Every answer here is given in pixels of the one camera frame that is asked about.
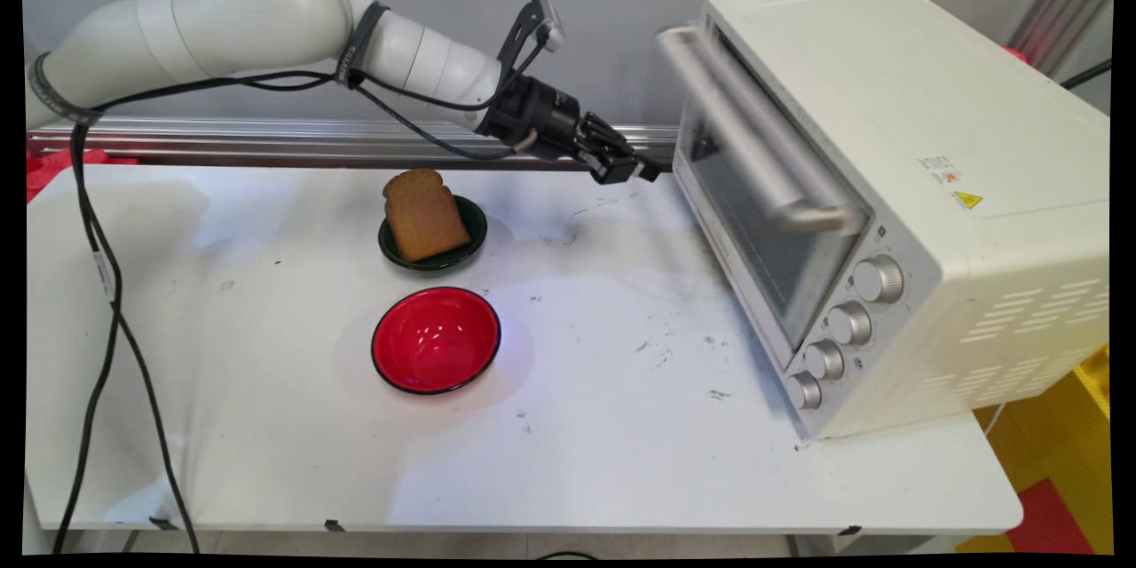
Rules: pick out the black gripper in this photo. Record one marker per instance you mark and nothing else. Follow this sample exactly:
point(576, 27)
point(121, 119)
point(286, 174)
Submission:
point(541, 120)

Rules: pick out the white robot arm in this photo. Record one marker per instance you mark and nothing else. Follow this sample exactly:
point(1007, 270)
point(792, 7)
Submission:
point(222, 27)

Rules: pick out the dark green bowl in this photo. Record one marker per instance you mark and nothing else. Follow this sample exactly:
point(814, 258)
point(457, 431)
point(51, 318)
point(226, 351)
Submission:
point(475, 229)

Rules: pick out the brown bread slice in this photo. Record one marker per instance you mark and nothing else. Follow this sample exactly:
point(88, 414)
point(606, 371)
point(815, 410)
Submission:
point(424, 217)

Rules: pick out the red bowl black rim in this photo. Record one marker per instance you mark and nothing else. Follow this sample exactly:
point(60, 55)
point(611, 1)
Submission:
point(435, 339)

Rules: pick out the silver oven knob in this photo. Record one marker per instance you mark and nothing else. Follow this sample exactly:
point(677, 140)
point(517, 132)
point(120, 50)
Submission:
point(849, 322)
point(879, 278)
point(824, 359)
point(804, 390)

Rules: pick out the white label sticker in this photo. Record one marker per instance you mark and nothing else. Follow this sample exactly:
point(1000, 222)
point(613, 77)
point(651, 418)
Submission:
point(939, 169)

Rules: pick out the yellow warning sticker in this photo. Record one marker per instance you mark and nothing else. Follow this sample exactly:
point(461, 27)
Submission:
point(967, 200)

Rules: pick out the cream toaster oven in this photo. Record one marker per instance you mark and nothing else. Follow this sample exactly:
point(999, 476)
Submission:
point(976, 106)

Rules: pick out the black tape piece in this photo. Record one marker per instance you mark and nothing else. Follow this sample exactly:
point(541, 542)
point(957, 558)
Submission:
point(334, 525)
point(849, 531)
point(163, 524)

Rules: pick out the yellow foam mat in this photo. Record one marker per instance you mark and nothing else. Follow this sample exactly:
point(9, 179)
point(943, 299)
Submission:
point(1056, 426)

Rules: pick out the red foam mat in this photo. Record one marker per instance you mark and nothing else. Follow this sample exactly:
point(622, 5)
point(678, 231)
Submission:
point(1052, 519)

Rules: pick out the red cloth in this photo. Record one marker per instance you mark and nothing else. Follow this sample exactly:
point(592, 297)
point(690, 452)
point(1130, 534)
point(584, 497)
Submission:
point(44, 176)

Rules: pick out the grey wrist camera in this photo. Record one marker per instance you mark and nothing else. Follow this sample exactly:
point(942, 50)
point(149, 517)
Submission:
point(550, 22)

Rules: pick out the black camera bracket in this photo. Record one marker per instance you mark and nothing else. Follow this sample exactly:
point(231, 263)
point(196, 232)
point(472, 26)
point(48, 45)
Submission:
point(515, 44)

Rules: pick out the aluminium rail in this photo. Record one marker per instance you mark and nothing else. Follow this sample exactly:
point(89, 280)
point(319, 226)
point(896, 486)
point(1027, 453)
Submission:
point(222, 142)

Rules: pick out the aluminium frame post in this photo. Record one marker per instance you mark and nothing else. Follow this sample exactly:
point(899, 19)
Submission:
point(1065, 0)

